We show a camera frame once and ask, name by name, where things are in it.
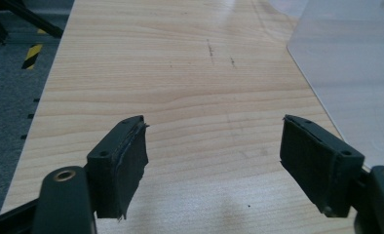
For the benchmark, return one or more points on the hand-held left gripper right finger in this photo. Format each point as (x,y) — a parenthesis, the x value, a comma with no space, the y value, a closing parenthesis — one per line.
(320,165)

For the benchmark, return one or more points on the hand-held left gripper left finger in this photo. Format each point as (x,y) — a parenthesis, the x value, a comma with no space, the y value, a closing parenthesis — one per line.
(115,169)

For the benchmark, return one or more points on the translucent white plastic sheet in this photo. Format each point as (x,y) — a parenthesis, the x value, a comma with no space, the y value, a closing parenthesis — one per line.
(349,74)

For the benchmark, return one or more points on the yellow black hazard tape strip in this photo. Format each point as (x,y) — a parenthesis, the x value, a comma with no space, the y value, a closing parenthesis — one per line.
(31,56)

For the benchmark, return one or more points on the black metal stand leg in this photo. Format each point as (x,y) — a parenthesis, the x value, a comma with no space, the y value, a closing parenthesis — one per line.
(21,18)

